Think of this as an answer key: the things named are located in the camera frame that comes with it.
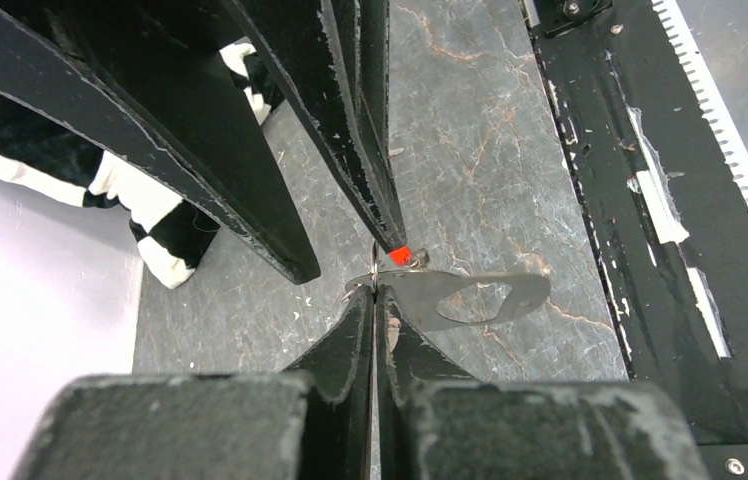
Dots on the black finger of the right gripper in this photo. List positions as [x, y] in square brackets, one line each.
[146, 81]
[331, 61]

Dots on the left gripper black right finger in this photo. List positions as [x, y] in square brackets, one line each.
[410, 369]

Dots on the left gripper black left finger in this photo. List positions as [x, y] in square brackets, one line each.
[336, 440]

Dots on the red capped key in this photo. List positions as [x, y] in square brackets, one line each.
[412, 259]

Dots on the black white checkered blanket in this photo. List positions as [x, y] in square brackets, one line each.
[172, 235]

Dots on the white toothed cable duct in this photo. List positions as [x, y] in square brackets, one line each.
[714, 109]

